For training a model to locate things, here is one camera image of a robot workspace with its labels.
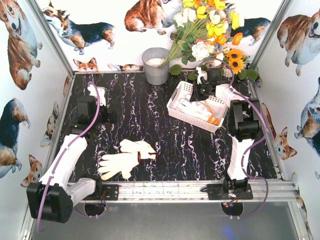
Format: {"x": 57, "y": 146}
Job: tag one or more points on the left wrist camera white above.
{"x": 100, "y": 93}

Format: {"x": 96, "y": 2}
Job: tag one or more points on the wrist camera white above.
{"x": 100, "y": 93}
{"x": 201, "y": 75}

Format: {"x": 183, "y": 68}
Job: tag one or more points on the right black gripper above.
{"x": 204, "y": 88}

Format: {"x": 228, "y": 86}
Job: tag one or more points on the yellow dotted knit glove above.
{"x": 184, "y": 104}

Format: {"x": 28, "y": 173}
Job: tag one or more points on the white plastic storage basket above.
{"x": 183, "y": 88}

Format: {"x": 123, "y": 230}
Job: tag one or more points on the sunflower pot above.
{"x": 236, "y": 60}

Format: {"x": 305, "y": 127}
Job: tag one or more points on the cream leather glove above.
{"x": 111, "y": 164}
{"x": 145, "y": 149}

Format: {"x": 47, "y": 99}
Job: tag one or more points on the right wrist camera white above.
{"x": 201, "y": 75}

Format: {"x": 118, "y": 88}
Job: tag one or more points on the white knit glove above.
{"x": 204, "y": 113}

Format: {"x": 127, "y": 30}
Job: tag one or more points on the cream leather glove front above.
{"x": 111, "y": 164}

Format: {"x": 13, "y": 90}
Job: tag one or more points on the artificial flower bouquet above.
{"x": 203, "y": 28}

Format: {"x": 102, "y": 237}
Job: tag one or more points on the cream leather glove rear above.
{"x": 145, "y": 149}

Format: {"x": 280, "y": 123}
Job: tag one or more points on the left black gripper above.
{"x": 110, "y": 113}

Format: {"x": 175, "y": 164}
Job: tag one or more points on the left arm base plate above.
{"x": 107, "y": 192}

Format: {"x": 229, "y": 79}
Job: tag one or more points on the grey metal bucket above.
{"x": 156, "y": 69}

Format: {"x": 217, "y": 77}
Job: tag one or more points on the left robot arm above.
{"x": 52, "y": 198}

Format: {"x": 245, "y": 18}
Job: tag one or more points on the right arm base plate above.
{"x": 217, "y": 192}

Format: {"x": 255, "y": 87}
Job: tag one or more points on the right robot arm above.
{"x": 244, "y": 124}

